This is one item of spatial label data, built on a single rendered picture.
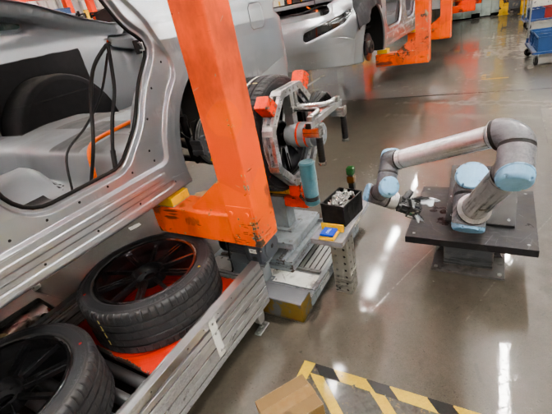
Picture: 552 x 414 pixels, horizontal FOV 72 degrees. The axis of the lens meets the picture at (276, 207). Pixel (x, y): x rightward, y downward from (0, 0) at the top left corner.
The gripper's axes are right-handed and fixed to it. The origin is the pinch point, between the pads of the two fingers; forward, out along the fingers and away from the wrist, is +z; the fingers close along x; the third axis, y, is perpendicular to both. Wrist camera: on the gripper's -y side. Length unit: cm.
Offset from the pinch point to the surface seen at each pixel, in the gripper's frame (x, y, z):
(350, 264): -40, 16, -27
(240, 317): -54, 56, -78
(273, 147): 0, -9, -86
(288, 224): -61, -21, -60
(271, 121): 10, -16, -91
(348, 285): -53, 20, -23
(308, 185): -17, -10, -62
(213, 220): -28, 24, -104
